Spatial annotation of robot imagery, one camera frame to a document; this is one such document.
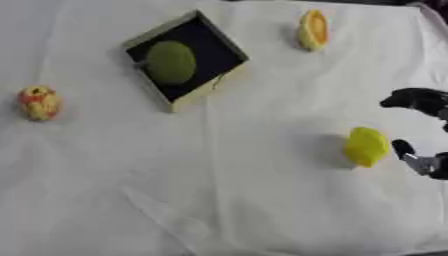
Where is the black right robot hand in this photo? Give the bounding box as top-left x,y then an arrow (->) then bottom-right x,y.
378,87 -> 448,181

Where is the yellow orange toy fruit half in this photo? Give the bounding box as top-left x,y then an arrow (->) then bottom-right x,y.
295,8 -> 331,53

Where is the red and yellow toy apple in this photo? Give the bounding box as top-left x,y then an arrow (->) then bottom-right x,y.
15,85 -> 63,122

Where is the tan box with black inside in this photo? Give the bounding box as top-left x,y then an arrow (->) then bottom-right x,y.
120,9 -> 252,114

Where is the yellow toy lemon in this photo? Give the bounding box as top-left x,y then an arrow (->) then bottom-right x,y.
343,126 -> 392,169

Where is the green round toy fruit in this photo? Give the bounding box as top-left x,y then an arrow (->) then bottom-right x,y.
141,40 -> 198,87

